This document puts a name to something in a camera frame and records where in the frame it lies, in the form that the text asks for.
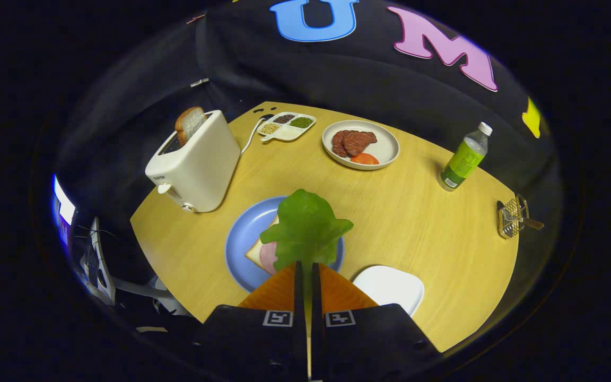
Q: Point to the brown toasted bread slice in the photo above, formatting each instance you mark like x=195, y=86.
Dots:
x=189, y=123

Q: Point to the lit computer screen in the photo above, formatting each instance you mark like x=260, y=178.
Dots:
x=63, y=207

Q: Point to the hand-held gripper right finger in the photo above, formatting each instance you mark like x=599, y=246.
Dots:
x=374, y=339

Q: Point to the green lettuce leaf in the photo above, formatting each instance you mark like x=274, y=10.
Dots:
x=305, y=228

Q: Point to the green label plastic bottle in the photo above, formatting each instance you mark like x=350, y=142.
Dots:
x=462, y=162

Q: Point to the white square plate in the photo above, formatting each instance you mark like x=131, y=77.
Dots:
x=390, y=289

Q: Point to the brown meat patty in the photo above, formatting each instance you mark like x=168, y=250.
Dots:
x=358, y=142
x=337, y=143

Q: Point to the beige round plate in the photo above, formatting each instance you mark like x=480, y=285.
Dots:
x=387, y=146

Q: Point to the white bread slice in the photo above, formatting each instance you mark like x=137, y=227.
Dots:
x=255, y=252

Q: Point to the pink cloth clip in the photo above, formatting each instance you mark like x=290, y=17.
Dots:
x=195, y=19

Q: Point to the white metal stand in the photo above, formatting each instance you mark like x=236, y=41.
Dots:
x=105, y=276

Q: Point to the red tomato slice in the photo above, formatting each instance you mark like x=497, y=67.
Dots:
x=365, y=158

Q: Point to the white divided condiment tray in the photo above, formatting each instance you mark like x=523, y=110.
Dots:
x=289, y=132

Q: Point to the blue round plate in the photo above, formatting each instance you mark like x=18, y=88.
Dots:
x=242, y=239

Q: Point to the pink ham slice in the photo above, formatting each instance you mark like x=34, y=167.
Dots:
x=268, y=257

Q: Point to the white toaster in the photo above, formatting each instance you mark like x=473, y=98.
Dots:
x=199, y=164

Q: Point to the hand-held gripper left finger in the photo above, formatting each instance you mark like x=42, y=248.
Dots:
x=252, y=339

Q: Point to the white cloth clip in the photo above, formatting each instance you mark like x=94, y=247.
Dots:
x=199, y=82

